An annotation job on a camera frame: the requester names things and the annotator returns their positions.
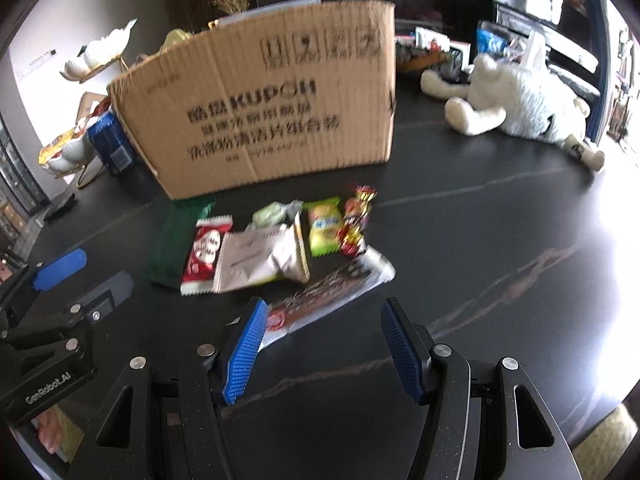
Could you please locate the red white KitKat wrapper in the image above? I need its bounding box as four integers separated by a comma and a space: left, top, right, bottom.
180, 214, 233, 296

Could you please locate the pale green candy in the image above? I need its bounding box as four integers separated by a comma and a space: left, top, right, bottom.
247, 200, 304, 231

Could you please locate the red gold candy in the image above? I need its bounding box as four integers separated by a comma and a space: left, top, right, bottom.
338, 185, 378, 257

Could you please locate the dark green snack packet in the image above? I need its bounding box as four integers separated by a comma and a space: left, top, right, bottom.
145, 196, 216, 289

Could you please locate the blue soda can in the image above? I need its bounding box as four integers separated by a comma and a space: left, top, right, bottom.
86, 110, 136, 176

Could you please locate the beige foil snack packet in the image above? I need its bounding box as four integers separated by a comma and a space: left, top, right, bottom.
213, 214, 310, 294

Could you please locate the long dark chocolate bar wrapper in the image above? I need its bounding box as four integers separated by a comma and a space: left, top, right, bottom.
259, 247, 396, 350

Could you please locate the yellow green candy packet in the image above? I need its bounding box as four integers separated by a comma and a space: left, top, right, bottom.
303, 196, 344, 257

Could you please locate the green mountain-shaped ornament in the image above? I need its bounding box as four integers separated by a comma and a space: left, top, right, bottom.
160, 28, 192, 52

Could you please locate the brown cardboard box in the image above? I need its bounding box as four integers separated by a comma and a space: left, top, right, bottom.
108, 0, 396, 200

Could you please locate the white plush sheep toy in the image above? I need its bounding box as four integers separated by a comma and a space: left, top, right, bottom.
421, 53, 605, 172

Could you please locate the patterned storage basket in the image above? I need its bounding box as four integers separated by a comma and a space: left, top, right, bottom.
394, 20, 471, 84

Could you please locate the blue snack bag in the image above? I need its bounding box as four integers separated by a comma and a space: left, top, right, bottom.
476, 28, 509, 58

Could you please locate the clear plastic zip bag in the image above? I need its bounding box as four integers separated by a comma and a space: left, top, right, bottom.
208, 0, 322, 29

